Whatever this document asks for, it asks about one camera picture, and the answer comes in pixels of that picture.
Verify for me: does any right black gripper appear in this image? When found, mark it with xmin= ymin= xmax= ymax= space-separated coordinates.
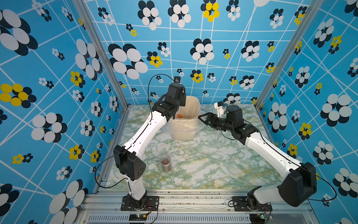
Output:
xmin=199 ymin=113 xmax=235 ymax=133

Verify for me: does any clear jar lid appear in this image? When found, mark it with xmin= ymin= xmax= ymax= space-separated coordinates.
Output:
xmin=201 ymin=147 xmax=210 ymax=154

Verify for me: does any clear tea jar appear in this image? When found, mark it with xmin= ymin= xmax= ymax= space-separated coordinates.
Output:
xmin=160 ymin=155 xmax=172 ymax=173

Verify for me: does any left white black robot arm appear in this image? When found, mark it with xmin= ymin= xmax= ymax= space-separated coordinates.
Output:
xmin=108 ymin=76 xmax=186 ymax=210

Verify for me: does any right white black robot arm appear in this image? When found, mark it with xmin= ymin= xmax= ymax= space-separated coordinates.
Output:
xmin=198 ymin=105 xmax=319 ymax=211

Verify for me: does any cream plastic trash bin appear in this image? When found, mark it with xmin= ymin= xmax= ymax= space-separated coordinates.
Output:
xmin=169 ymin=96 xmax=201 ymax=141

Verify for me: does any right green circuit board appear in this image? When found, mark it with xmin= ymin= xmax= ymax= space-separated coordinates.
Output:
xmin=250 ymin=214 xmax=266 ymax=224

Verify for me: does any green circuit board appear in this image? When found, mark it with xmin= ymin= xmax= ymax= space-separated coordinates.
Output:
xmin=250 ymin=214 xmax=266 ymax=224
xmin=129 ymin=214 xmax=147 ymax=222

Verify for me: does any left green circuit board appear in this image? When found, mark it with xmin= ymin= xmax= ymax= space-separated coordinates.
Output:
xmin=129 ymin=214 xmax=147 ymax=222

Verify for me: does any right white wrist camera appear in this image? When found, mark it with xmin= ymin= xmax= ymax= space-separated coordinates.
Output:
xmin=214 ymin=101 xmax=226 ymax=118

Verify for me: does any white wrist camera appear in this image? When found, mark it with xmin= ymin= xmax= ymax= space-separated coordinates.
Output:
xmin=174 ymin=76 xmax=181 ymax=83
xmin=214 ymin=101 xmax=226 ymax=118

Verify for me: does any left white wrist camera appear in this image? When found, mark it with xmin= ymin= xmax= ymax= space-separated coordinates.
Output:
xmin=174 ymin=76 xmax=181 ymax=83

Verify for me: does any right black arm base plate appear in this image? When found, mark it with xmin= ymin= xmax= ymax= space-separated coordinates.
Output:
xmin=232 ymin=196 xmax=272 ymax=212

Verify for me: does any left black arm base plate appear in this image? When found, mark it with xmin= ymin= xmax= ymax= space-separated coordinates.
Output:
xmin=120 ymin=195 xmax=159 ymax=211

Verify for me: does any aluminium front rail frame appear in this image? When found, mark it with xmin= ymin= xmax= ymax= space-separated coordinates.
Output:
xmin=76 ymin=189 xmax=319 ymax=224

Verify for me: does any left aluminium corner post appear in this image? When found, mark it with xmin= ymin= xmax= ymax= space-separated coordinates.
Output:
xmin=73 ymin=0 xmax=129 ymax=111

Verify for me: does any aluminium corner post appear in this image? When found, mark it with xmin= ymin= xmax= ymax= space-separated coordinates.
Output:
xmin=255 ymin=0 xmax=324 ymax=111
xmin=73 ymin=0 xmax=129 ymax=111

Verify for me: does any right aluminium corner post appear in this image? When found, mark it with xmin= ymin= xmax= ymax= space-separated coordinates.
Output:
xmin=255 ymin=0 xmax=324 ymax=111

